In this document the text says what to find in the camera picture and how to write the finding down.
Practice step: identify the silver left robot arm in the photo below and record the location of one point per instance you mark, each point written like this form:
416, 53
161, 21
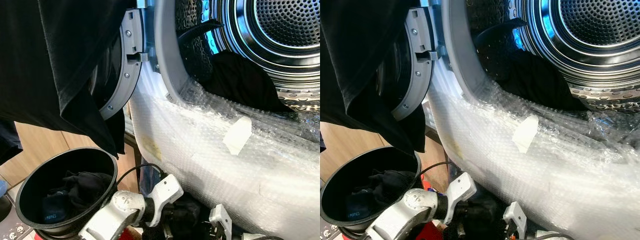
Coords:
410, 205
115, 210

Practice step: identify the front-loading washing machine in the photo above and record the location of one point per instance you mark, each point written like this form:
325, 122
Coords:
456, 180
150, 182

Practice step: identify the clear bubble wrap sheet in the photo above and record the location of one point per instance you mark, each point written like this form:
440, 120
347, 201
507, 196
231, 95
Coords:
540, 185
240, 185

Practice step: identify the black crumpled garment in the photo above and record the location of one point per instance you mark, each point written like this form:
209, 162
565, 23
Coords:
85, 187
390, 185

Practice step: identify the white tape piece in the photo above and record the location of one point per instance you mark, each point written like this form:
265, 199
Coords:
237, 135
525, 134

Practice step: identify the dark blue printed garment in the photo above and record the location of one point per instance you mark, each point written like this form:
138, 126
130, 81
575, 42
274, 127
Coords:
357, 210
52, 210

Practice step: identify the black plastic bucket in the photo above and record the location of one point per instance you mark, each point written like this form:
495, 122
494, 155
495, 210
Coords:
35, 180
340, 182

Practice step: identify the grey washer door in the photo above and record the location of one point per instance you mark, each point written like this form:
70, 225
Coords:
419, 80
131, 75

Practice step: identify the black garment in drum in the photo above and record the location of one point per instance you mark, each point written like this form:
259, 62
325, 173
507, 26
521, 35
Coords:
540, 80
245, 82

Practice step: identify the dark patterned mat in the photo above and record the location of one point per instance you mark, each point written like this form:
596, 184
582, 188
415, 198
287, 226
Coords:
12, 230
327, 234

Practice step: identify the grey washer opening rim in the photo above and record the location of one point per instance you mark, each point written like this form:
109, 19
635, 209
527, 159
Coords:
167, 45
457, 45

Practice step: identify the blue round object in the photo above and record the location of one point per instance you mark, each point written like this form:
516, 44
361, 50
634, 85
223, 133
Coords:
2, 189

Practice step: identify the black drum paddle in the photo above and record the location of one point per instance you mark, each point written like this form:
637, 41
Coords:
200, 29
500, 27

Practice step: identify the black hanging garment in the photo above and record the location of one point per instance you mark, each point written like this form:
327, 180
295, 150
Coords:
45, 60
355, 60

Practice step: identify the perforated steel washer drum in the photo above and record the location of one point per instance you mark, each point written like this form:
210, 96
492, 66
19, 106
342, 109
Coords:
590, 45
285, 45

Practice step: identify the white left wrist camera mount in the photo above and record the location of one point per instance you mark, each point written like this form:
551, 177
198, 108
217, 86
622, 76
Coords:
462, 187
167, 190

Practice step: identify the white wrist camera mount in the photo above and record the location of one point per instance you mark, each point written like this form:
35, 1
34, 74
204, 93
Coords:
220, 220
514, 216
462, 187
167, 190

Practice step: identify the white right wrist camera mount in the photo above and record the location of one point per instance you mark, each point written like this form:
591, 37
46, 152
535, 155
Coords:
514, 216
220, 220

